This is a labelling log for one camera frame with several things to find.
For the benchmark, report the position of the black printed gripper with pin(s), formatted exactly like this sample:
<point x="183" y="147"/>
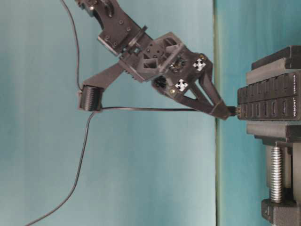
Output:
<point x="174" y="71"/>

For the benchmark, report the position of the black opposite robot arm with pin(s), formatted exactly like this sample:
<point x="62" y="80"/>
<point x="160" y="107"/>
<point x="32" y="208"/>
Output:
<point x="116" y="26"/>

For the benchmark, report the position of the black USB hub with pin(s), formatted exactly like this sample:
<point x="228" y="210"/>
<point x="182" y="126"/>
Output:
<point x="274" y="99"/>

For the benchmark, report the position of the black bench vise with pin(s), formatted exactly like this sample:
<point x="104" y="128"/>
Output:
<point x="283" y="134"/>

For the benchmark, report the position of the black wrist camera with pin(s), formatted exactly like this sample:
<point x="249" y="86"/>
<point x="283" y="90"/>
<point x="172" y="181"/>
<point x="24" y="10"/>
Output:
<point x="90" y="99"/>

